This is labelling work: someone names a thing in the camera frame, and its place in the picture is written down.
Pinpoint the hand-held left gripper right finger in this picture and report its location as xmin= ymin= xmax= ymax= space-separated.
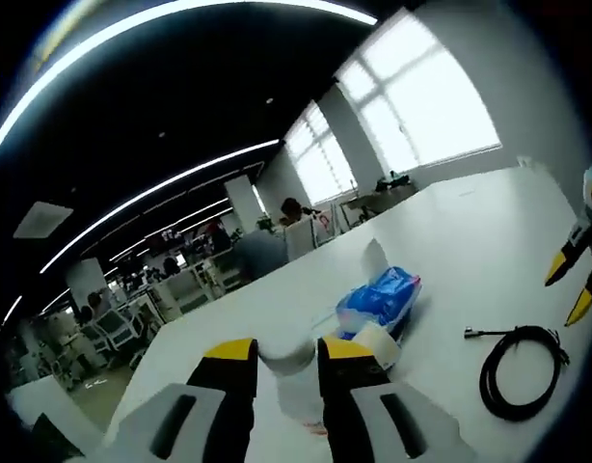
xmin=316 ymin=336 xmax=476 ymax=463

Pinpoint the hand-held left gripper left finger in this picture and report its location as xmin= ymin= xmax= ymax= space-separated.
xmin=101 ymin=337 xmax=259 ymax=463

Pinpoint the clear plastic water bottle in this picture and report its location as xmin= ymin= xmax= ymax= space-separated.
xmin=256 ymin=337 xmax=326 ymax=435

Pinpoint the blue tissue pack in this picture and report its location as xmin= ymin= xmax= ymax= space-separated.
xmin=335 ymin=237 xmax=423 ymax=340

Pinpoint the black cable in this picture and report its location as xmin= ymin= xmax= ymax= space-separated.
xmin=464 ymin=324 xmax=571 ymax=422

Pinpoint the dark teal bag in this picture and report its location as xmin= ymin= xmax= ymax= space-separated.
xmin=374 ymin=172 xmax=414 ymax=193

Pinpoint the grey side desk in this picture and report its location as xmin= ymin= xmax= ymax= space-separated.
xmin=338 ymin=182 xmax=421 ymax=229

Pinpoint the window with blinds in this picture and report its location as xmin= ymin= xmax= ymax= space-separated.
xmin=283 ymin=99 xmax=359 ymax=204
xmin=334 ymin=27 xmax=502 ymax=171

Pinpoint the long ceiling strip light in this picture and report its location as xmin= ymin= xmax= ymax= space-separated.
xmin=0 ymin=0 xmax=380 ymax=161
xmin=37 ymin=138 xmax=282 ymax=275

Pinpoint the white ceiling air vent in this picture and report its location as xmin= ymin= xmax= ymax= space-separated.
xmin=13 ymin=201 xmax=75 ymax=240

